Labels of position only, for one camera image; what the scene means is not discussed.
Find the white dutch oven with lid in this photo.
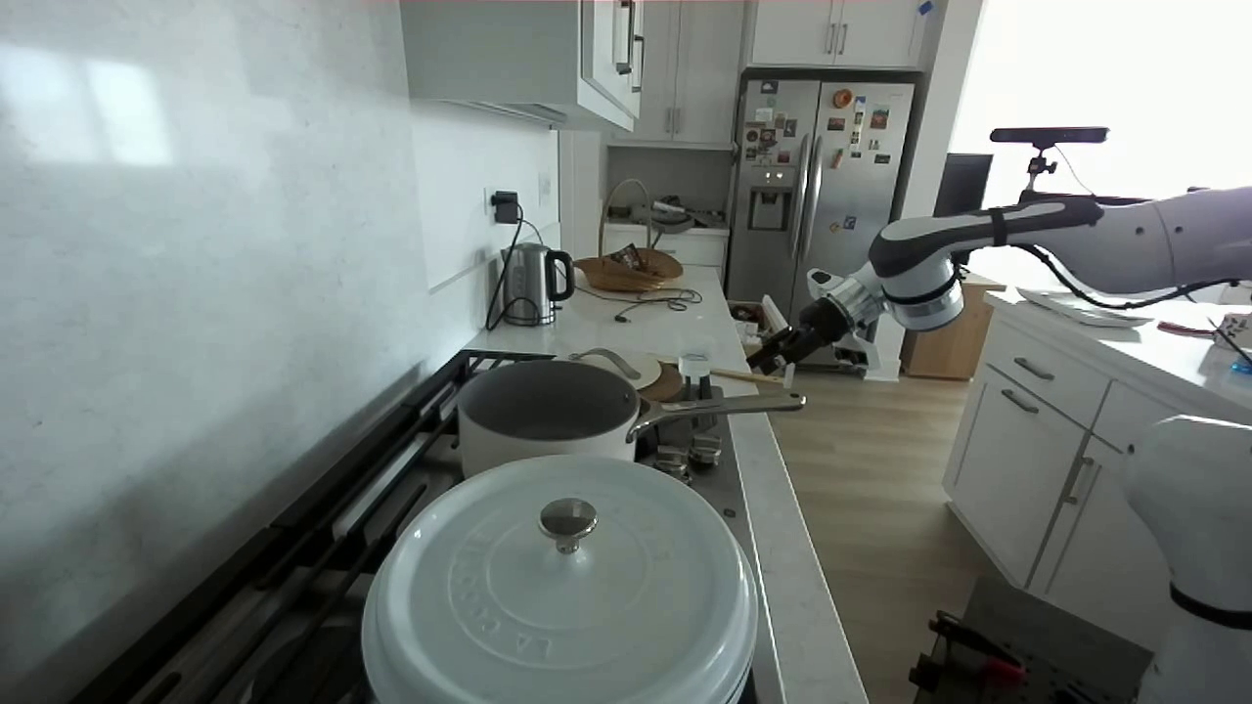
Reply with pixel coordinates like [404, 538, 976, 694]
[359, 453, 761, 704]

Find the white kitchen island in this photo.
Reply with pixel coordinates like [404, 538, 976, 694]
[937, 290, 1252, 658]

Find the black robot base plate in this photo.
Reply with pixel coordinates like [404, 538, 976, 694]
[908, 573, 1158, 704]

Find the cream saucepan with steel handle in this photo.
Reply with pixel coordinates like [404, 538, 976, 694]
[455, 355, 809, 480]

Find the black kettle cord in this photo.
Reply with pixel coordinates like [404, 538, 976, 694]
[482, 213, 522, 330]

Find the steel refrigerator with magnets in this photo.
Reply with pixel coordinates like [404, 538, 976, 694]
[725, 66, 924, 330]

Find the round woven basket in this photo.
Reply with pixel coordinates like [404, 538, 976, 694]
[575, 243, 689, 299]

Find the clear plastic cup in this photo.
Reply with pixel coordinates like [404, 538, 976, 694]
[676, 347, 719, 398]

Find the papers stack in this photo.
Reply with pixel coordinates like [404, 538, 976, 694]
[1013, 281, 1142, 332]

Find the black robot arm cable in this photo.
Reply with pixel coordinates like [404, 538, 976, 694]
[1009, 239, 1252, 316]

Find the large brown cardboard box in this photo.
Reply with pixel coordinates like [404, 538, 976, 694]
[897, 269, 1009, 383]

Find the white upper cabinet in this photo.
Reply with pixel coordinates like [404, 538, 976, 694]
[740, 0, 946, 76]
[638, 0, 752, 151]
[399, 0, 650, 135]

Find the round cork trivet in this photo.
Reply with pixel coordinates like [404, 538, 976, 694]
[633, 362, 691, 407]

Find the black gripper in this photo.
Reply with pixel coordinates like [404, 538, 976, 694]
[742, 293, 856, 383]

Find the black camera on stand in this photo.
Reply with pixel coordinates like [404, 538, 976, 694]
[984, 121, 1109, 201]

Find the steel electric kettle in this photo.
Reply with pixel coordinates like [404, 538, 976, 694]
[495, 239, 580, 332]

